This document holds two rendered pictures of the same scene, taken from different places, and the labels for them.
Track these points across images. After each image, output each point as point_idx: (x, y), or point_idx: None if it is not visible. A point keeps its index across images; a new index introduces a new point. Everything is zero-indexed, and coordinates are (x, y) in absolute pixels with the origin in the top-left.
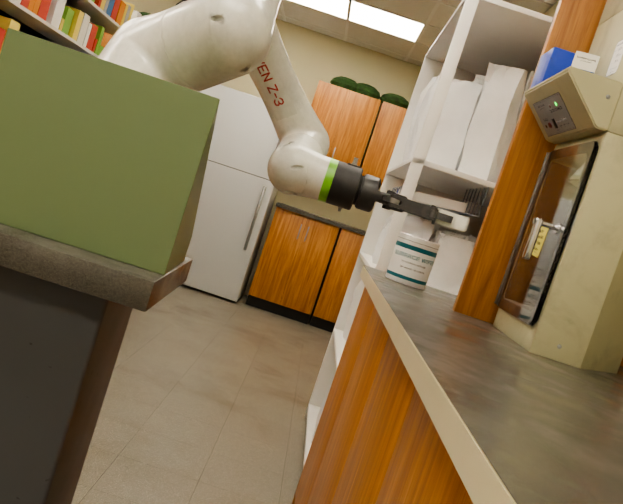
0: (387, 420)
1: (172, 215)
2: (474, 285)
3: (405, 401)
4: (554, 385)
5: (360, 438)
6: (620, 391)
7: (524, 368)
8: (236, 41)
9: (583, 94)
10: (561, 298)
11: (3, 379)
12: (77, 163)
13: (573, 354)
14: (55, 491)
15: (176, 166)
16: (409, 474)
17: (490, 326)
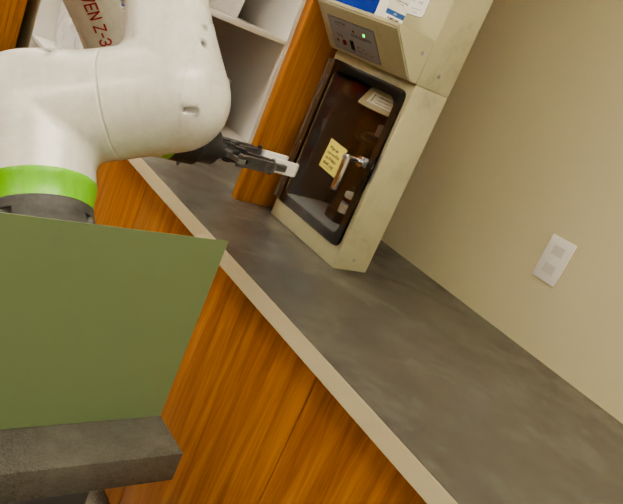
0: (262, 382)
1: (171, 362)
2: (254, 175)
3: (298, 385)
4: (404, 349)
5: (199, 362)
6: (408, 305)
7: (372, 327)
8: (208, 132)
9: (405, 51)
10: (361, 224)
11: None
12: (63, 344)
13: (362, 263)
14: None
15: (178, 317)
16: (344, 478)
17: (273, 218)
